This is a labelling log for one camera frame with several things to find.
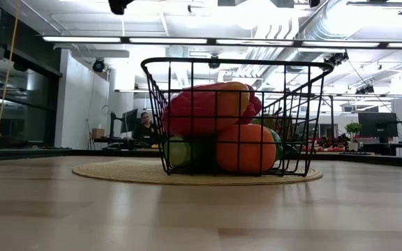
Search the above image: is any black computer monitor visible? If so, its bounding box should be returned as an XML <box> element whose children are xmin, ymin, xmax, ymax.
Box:
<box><xmin>120</xmin><ymin>108</ymin><xmax>139</xmax><ymax>134</ymax></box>
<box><xmin>357</xmin><ymin>112</ymin><xmax>399</xmax><ymax>139</ymax></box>

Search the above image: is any pink dragon fruit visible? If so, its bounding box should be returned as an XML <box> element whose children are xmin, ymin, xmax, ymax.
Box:
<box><xmin>237</xmin><ymin>84</ymin><xmax>263</xmax><ymax>126</ymax></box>

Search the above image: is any green romaine lettuce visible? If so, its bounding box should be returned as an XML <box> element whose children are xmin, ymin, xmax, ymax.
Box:
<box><xmin>162</xmin><ymin>134</ymin><xmax>219</xmax><ymax>172</ymax></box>

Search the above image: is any black wire basket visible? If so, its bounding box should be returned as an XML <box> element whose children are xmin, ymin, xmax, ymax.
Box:
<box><xmin>140</xmin><ymin>56</ymin><xmax>334</xmax><ymax>178</ymax></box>

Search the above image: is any green potted plant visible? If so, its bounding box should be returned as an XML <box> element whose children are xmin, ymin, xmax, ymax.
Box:
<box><xmin>345</xmin><ymin>121</ymin><xmax>362</xmax><ymax>153</ymax></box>

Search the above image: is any black spotlight cluster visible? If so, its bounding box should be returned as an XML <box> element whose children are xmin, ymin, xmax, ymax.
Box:
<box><xmin>355</xmin><ymin>82</ymin><xmax>375</xmax><ymax>96</ymax></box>

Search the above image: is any black ceiling camera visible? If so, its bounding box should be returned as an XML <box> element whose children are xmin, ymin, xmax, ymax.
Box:
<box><xmin>91</xmin><ymin>57</ymin><xmax>106</xmax><ymax>73</ymax></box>
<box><xmin>207</xmin><ymin>54</ymin><xmax>222</xmax><ymax>70</ymax></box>
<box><xmin>325</xmin><ymin>51</ymin><xmax>350</xmax><ymax>68</ymax></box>

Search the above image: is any dark leafy plant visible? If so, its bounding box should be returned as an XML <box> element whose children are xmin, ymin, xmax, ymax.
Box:
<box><xmin>318</xmin><ymin>134</ymin><xmax>350</xmax><ymax>153</ymax></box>

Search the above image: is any round woven straw placemat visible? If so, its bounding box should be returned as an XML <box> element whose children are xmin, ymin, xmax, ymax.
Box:
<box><xmin>71</xmin><ymin>158</ymin><xmax>324</xmax><ymax>187</ymax></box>

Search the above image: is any person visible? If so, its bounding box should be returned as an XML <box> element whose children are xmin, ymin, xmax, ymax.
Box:
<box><xmin>133</xmin><ymin>111</ymin><xmax>160</xmax><ymax>142</ymax></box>

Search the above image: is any black table frame rail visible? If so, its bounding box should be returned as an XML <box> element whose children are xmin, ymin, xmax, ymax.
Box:
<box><xmin>340</xmin><ymin>153</ymin><xmax>402</xmax><ymax>171</ymax></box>
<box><xmin>0</xmin><ymin>149</ymin><xmax>73</xmax><ymax>162</ymax></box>
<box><xmin>71</xmin><ymin>149</ymin><xmax>345</xmax><ymax>162</ymax></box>

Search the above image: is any round green fruit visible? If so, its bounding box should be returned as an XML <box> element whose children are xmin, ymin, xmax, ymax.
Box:
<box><xmin>251</xmin><ymin>114</ymin><xmax>285</xmax><ymax>162</ymax></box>

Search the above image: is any dark office desk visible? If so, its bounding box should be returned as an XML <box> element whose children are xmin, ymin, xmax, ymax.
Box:
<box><xmin>356</xmin><ymin>137</ymin><xmax>402</xmax><ymax>157</ymax></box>

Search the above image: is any orange citrus fruit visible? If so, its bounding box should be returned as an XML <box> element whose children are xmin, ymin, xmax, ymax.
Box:
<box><xmin>216</xmin><ymin>123</ymin><xmax>278</xmax><ymax>174</ymax></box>

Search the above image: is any red and yellow mango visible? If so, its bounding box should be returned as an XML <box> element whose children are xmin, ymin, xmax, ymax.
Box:
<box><xmin>162</xmin><ymin>81</ymin><xmax>251</xmax><ymax>137</ymax></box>

